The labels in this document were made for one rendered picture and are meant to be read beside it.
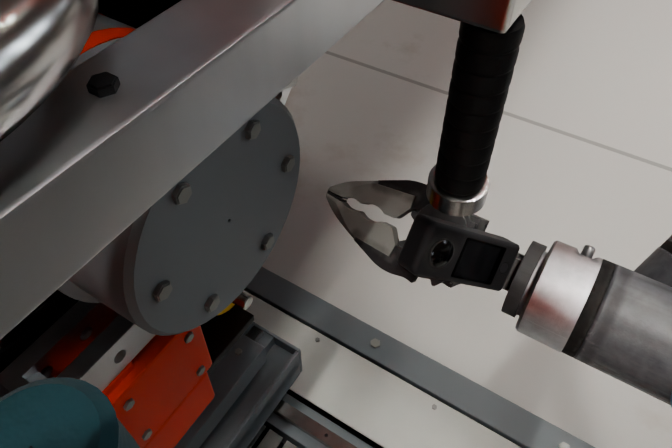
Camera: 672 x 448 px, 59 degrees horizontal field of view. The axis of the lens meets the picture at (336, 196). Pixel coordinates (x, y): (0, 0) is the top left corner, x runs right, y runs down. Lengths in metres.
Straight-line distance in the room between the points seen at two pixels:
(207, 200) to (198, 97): 0.11
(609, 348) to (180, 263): 0.37
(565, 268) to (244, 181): 0.32
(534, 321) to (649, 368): 0.09
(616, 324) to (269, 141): 0.34
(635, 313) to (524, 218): 0.97
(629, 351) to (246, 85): 0.42
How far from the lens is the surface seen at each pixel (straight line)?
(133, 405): 0.61
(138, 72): 0.17
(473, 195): 0.43
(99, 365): 0.55
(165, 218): 0.26
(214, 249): 0.30
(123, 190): 0.16
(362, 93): 1.77
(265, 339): 1.05
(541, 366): 1.27
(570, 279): 0.53
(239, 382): 0.96
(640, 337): 0.53
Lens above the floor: 1.07
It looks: 47 degrees down
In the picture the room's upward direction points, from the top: straight up
